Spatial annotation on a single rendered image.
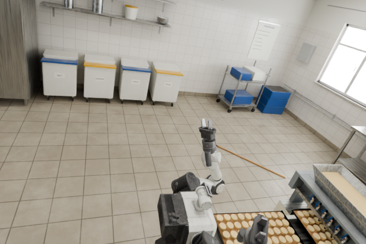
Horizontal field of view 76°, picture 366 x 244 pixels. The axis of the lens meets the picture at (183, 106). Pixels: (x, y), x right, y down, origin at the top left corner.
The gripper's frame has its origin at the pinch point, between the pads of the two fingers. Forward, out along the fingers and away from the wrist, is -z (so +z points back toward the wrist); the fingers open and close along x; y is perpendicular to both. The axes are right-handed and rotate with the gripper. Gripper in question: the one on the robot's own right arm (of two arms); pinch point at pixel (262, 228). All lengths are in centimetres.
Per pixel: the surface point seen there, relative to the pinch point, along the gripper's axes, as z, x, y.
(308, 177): 80, 79, 43
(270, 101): 307, 407, 35
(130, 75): 173, 254, -231
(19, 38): 68, 168, -340
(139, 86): 198, 255, -218
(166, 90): 220, 282, -175
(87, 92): 187, 200, -294
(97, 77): 163, 220, -277
